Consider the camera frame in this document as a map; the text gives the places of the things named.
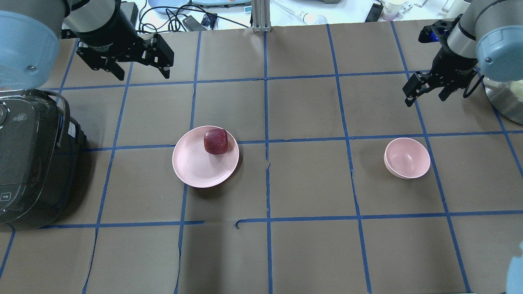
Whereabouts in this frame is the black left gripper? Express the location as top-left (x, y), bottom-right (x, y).
top-left (76, 8), bottom-right (175, 81)

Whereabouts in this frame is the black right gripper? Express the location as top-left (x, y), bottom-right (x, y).
top-left (403, 49), bottom-right (476, 107)

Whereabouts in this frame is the pink bowl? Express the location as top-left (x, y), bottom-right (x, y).
top-left (383, 138), bottom-right (431, 179)

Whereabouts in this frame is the red apple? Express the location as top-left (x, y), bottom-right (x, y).
top-left (203, 128), bottom-right (228, 155)

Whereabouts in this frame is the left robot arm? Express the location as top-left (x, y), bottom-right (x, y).
top-left (0, 0), bottom-right (175, 89)

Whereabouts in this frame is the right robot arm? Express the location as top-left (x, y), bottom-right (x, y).
top-left (403, 0), bottom-right (523, 107)

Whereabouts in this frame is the blue plate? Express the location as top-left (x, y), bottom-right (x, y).
top-left (148, 0), bottom-right (191, 15)

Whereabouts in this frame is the pink plate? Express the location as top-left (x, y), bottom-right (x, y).
top-left (172, 125), bottom-right (239, 188)

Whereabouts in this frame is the black power adapter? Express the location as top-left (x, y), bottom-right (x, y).
top-left (182, 16), bottom-right (206, 31)

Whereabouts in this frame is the steel steamer pot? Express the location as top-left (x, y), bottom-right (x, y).
top-left (484, 78), bottom-right (523, 125)

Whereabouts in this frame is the purple white cup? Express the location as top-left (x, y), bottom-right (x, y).
top-left (382, 0), bottom-right (406, 22)

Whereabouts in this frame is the dark grey rice cooker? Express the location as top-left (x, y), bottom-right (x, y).
top-left (0, 89), bottom-right (87, 232)

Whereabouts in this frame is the light bulb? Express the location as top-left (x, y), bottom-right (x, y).
top-left (297, 11), bottom-right (328, 25)

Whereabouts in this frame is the aluminium frame post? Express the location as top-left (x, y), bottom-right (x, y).
top-left (250, 0), bottom-right (272, 33)

